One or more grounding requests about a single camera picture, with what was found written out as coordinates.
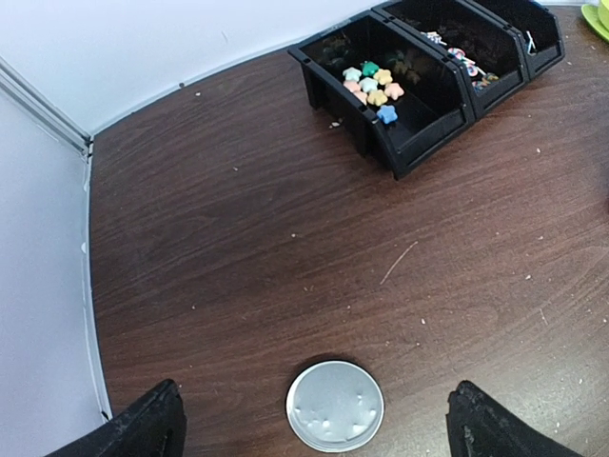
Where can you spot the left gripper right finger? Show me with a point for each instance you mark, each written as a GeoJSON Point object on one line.
{"type": "Point", "coordinates": [477, 425]}

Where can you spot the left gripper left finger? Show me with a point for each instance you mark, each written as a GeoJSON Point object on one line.
{"type": "Point", "coordinates": [154, 425]}

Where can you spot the clear plastic lid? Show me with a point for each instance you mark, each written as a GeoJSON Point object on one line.
{"type": "Point", "coordinates": [334, 406]}

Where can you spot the black three-compartment candy tray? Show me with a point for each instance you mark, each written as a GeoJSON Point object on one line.
{"type": "Point", "coordinates": [443, 65]}

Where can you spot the blue star candy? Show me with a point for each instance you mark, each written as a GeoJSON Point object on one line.
{"type": "Point", "coordinates": [387, 114]}

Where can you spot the green star candy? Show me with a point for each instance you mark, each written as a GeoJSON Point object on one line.
{"type": "Point", "coordinates": [369, 69]}

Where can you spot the green saucer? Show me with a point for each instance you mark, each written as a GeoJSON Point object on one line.
{"type": "Point", "coordinates": [597, 18]}

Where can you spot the left aluminium frame post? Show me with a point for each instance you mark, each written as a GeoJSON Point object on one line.
{"type": "Point", "coordinates": [51, 118]}

